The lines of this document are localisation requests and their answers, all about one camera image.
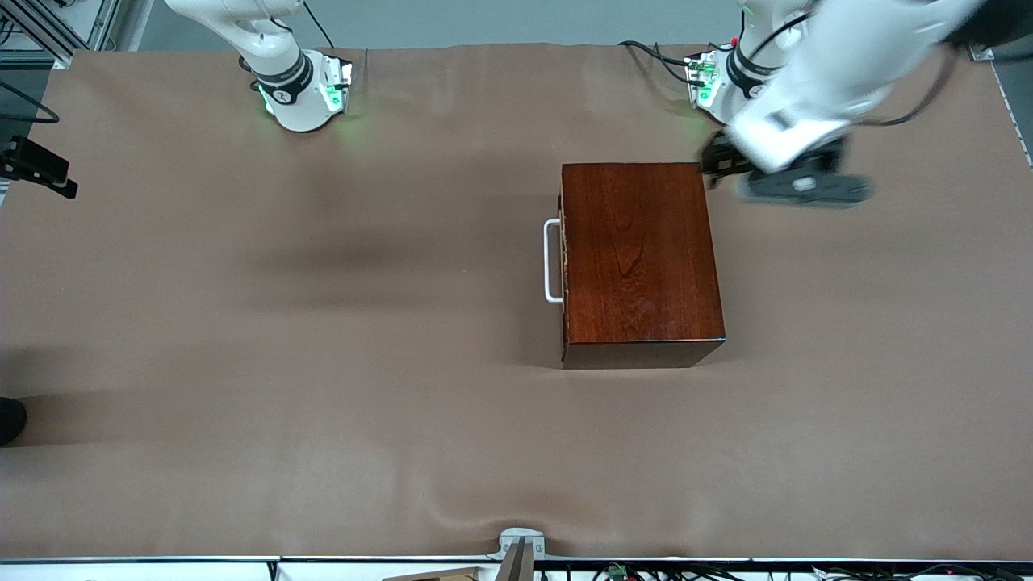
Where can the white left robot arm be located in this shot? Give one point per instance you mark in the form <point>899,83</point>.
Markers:
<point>847,48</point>

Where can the dark red wooden cabinet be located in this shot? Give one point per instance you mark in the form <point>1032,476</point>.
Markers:
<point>637,258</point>

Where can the black round object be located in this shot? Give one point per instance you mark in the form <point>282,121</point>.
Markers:
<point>10,421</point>

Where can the brown table cloth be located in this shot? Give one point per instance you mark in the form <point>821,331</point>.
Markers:
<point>242,484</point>

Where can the brown cardboard piece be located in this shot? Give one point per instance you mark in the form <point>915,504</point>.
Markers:
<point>444,575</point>

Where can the aluminium frame profile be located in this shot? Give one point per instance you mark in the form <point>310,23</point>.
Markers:
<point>44,32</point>
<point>982,53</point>

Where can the white table edge rail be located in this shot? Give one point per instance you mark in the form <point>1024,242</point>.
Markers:
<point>121,570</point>

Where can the grey metal bracket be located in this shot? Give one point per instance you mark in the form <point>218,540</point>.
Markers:
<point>516,539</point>

